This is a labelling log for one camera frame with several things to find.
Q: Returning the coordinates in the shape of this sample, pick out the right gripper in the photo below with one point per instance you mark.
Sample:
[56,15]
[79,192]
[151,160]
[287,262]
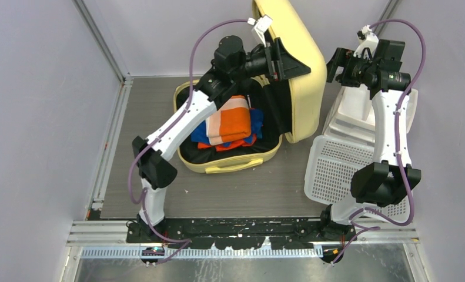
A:
[344,78]

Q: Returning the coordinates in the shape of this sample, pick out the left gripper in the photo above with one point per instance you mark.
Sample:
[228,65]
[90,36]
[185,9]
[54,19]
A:
[287,66]

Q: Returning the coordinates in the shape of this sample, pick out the yellow hard-shell suitcase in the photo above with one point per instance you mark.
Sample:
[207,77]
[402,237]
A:
[290,114]

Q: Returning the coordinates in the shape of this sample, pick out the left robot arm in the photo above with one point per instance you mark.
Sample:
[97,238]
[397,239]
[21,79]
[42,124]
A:
[231,66]

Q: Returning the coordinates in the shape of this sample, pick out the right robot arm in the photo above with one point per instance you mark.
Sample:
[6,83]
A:
[389,90]

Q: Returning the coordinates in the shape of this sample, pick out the white divided organizer tray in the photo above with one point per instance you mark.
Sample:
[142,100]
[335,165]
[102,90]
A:
[352,117]

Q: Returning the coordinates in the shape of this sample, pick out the orange and pink folded cloth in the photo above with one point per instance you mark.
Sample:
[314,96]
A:
[230,123]

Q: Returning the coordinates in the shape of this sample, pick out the white perforated plastic basket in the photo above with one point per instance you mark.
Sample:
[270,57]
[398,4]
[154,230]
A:
[333,171]

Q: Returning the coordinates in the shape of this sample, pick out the blue folded cloth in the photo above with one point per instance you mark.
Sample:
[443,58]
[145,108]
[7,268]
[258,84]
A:
[256,116]

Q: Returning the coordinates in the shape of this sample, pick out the orange folded garment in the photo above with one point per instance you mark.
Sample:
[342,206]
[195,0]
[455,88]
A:
[246,142]

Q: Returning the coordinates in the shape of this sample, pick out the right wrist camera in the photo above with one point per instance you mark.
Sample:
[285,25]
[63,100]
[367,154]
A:
[368,42]

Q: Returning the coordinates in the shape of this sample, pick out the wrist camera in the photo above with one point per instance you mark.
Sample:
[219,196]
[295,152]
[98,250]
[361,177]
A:
[259,28]
[368,42]

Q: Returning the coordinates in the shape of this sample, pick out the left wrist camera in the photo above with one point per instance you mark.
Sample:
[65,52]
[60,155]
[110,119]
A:
[259,28]

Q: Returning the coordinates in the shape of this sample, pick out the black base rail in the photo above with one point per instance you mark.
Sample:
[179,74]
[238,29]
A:
[241,233]

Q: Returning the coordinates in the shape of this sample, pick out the slotted metal cable duct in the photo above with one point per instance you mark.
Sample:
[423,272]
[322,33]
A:
[154,252]

